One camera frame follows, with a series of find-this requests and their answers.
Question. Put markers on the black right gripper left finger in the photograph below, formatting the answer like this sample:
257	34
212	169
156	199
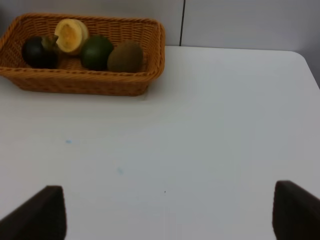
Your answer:
42	217

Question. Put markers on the green lime fruit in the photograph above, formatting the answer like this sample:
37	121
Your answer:
95	53

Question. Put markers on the dark purple mangosteen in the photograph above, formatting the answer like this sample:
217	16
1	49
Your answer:
41	52

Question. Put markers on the orange wicker basket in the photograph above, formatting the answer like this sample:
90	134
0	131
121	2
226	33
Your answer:
70	77

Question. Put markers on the orange peach fruit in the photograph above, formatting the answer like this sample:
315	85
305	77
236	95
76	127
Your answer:
72	34

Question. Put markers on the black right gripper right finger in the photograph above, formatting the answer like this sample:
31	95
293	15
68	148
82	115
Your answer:
296	212

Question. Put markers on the brown kiwi fruit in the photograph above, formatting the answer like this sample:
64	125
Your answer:
127	57

